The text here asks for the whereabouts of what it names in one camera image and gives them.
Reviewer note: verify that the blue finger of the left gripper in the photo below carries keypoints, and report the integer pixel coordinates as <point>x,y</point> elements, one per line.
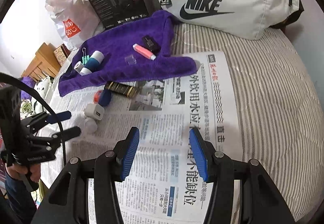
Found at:
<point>67,134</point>
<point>59,117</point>

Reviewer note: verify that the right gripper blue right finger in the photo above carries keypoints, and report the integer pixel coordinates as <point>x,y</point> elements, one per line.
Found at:
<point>203,156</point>

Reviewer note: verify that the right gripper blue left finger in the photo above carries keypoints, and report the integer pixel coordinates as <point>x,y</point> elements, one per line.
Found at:
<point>125,152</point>

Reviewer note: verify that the small white cap plug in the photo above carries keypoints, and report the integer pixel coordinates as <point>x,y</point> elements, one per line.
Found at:
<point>90,125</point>

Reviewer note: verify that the white USB charger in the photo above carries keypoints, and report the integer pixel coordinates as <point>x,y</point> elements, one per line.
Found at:
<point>95,111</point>

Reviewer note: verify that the white tape roll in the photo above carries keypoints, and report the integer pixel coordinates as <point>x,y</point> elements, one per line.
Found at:
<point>78,67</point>

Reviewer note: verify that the blue white bottle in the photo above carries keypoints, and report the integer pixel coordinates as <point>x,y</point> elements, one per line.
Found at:
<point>93,63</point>

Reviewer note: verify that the green binder clip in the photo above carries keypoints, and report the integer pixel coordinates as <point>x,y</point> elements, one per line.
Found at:
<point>85,56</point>

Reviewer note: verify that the clear plastic cap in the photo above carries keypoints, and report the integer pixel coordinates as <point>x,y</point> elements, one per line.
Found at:
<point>130,60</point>

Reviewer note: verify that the black rectangular case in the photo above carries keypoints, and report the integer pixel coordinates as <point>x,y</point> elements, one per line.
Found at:
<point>151,44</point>

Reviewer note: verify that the dark blue sleeve forearm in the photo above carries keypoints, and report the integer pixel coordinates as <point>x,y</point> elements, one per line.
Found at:
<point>20,200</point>

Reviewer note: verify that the person's left hand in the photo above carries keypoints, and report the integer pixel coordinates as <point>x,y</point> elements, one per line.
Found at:
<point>15,170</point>

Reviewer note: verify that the blue orange round tin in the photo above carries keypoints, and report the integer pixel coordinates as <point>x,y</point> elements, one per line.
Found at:
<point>102,97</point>

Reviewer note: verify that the newspaper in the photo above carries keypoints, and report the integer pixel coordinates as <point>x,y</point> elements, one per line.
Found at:
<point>164,185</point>

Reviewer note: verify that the wooden furniture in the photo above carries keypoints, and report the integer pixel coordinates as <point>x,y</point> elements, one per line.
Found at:
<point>43,64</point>

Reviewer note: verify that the black gold pen tube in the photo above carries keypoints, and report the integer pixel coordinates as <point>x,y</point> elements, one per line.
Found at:
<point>121,89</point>

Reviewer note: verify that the patterned small book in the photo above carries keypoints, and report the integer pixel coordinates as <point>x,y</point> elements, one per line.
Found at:
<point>61,53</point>

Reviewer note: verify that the striped mattress cover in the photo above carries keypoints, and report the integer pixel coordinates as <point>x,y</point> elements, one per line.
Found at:
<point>279,114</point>

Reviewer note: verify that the white Miniso plastic bag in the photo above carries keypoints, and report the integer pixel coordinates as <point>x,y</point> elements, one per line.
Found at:
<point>75,21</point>

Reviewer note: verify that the purple towel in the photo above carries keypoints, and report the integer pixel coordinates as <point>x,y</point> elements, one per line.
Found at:
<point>122,63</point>

